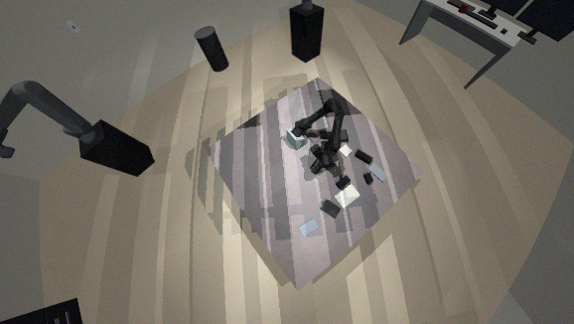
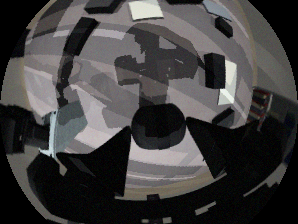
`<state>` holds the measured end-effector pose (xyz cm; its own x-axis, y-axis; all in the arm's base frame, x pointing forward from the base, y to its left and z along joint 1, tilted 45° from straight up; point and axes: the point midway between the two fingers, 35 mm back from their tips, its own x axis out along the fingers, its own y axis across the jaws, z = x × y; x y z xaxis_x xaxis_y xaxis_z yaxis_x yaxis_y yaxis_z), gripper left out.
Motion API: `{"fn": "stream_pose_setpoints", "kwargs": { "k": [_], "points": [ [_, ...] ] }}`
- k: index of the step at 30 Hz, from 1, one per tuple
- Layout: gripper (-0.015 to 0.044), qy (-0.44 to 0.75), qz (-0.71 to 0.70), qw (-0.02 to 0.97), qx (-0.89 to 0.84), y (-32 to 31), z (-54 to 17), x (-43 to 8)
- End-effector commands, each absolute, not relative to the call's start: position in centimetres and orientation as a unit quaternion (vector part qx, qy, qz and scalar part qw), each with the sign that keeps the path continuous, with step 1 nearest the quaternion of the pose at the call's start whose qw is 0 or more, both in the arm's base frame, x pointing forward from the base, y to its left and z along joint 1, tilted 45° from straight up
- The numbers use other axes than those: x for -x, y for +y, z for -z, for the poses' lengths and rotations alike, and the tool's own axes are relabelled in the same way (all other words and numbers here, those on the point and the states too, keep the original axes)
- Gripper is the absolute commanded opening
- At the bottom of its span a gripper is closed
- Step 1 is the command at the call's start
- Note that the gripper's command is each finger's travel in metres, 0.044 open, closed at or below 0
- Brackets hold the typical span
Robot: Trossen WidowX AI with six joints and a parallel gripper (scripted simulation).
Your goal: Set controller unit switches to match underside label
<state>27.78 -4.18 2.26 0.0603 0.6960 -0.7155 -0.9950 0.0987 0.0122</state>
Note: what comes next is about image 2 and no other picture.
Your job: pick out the white flat panel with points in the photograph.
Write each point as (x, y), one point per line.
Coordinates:
(226, 96)

